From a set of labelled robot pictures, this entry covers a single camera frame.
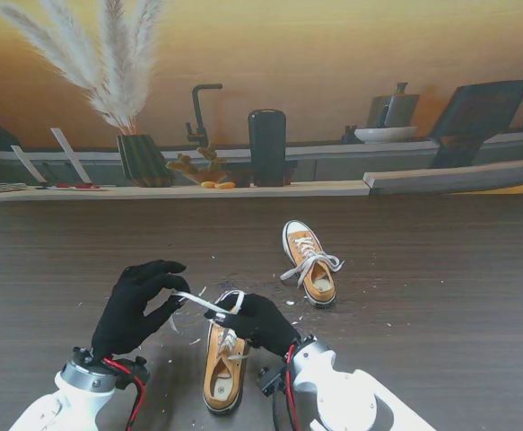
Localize yellow canvas sneaker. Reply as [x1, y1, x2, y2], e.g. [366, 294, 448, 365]
[202, 290, 250, 416]
[282, 219, 337, 310]

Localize grey wooden plank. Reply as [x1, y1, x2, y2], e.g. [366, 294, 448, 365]
[362, 156, 523, 197]

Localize grey metal pitcher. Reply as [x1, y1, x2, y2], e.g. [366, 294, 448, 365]
[367, 82, 422, 129]

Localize red black right wrist cable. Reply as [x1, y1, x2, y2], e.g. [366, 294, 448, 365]
[269, 345, 299, 431]

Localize tall black cylindrical container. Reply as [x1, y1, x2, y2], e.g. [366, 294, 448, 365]
[248, 108, 288, 188]

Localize red left wrist cable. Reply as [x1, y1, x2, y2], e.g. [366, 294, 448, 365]
[101, 356, 149, 431]

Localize black kitchen faucet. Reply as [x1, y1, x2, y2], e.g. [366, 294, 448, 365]
[185, 83, 224, 149]

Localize dark tilted panel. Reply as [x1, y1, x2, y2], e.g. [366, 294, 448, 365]
[427, 79, 523, 170]

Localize dark ribbed vase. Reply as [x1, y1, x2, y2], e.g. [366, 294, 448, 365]
[116, 133, 176, 189]

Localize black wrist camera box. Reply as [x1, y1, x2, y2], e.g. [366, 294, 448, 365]
[258, 366, 289, 399]
[116, 356, 150, 391]

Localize short white slanted strip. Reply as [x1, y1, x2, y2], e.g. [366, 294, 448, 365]
[10, 145, 47, 184]

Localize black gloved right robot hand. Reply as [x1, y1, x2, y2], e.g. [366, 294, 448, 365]
[204, 293, 301, 359]

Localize white shallow bowl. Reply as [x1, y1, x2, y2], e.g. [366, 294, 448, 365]
[353, 126, 419, 145]

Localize long white slanted strip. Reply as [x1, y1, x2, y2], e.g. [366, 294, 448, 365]
[49, 128, 92, 184]

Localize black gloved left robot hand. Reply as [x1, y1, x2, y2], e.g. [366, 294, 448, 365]
[91, 259, 191, 359]

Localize pale pampas grass plumes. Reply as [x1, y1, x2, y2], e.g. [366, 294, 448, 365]
[0, 0, 166, 136]

